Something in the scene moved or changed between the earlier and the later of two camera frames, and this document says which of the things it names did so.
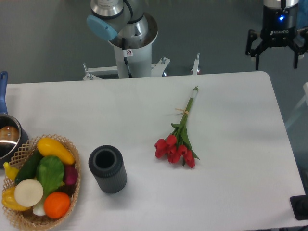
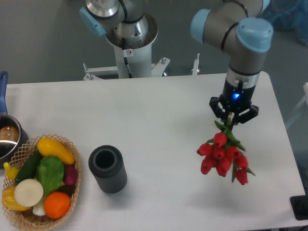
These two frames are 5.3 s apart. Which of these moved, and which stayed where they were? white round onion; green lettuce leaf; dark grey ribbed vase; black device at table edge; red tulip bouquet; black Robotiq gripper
Moved: black Robotiq gripper; red tulip bouquet
Stayed: green lettuce leaf; dark grey ribbed vase; white round onion; black device at table edge
